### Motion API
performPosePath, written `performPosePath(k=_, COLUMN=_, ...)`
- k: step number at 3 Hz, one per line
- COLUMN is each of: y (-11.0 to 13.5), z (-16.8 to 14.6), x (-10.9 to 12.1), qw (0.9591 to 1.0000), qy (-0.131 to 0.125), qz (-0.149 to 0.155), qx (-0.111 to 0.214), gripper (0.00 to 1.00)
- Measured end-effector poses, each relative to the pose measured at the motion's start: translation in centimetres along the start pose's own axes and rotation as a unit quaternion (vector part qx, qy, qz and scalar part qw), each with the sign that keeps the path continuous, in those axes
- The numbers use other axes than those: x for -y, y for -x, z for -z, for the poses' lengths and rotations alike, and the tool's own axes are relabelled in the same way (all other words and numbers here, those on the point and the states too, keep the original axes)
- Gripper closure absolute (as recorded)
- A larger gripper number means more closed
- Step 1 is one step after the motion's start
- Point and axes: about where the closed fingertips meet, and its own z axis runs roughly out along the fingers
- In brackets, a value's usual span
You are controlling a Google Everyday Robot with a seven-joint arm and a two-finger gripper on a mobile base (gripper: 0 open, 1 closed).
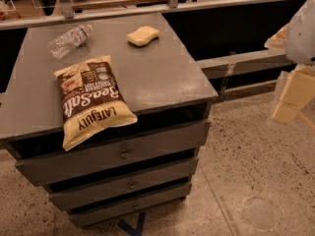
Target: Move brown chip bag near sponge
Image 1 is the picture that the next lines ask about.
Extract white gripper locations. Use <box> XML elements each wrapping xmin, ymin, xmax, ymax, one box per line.
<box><xmin>264</xmin><ymin>24</ymin><xmax>315</xmax><ymax>124</ymax></box>

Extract brown chip bag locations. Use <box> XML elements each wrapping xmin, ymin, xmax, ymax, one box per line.
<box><xmin>54</xmin><ymin>56</ymin><xmax>138</xmax><ymax>151</ymax></box>

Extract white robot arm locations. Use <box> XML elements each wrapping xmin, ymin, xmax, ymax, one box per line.
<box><xmin>265</xmin><ymin>0</ymin><xmax>315</xmax><ymax>124</ymax></box>

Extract yellow sponge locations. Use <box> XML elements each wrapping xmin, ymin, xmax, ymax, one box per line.
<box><xmin>127</xmin><ymin>26</ymin><xmax>159</xmax><ymax>47</ymax></box>

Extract top grey drawer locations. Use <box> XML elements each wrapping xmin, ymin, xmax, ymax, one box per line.
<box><xmin>16</xmin><ymin>120</ymin><xmax>210</xmax><ymax>186</ymax></box>

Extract grey drawer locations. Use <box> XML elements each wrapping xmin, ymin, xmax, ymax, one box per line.
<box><xmin>49</xmin><ymin>156</ymin><xmax>198</xmax><ymax>210</ymax></box>
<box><xmin>16</xmin><ymin>120</ymin><xmax>210</xmax><ymax>186</ymax></box>
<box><xmin>69</xmin><ymin>182</ymin><xmax>191</xmax><ymax>227</ymax></box>

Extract grey drawer cabinet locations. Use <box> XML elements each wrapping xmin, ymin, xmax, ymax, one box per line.
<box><xmin>0</xmin><ymin>14</ymin><xmax>216</xmax><ymax>227</ymax></box>

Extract middle grey drawer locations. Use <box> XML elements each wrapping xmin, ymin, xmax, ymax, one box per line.
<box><xmin>49</xmin><ymin>156</ymin><xmax>198</xmax><ymax>210</ymax></box>

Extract clear plastic water bottle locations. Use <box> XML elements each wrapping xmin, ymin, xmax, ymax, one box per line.
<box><xmin>47</xmin><ymin>25</ymin><xmax>93</xmax><ymax>59</ymax></box>

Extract bottom grey drawer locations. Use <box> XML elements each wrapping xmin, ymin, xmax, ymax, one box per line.
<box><xmin>69</xmin><ymin>182</ymin><xmax>191</xmax><ymax>227</ymax></box>

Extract grey metal railing frame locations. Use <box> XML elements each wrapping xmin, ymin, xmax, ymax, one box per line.
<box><xmin>0</xmin><ymin>0</ymin><xmax>315</xmax><ymax>102</ymax></box>

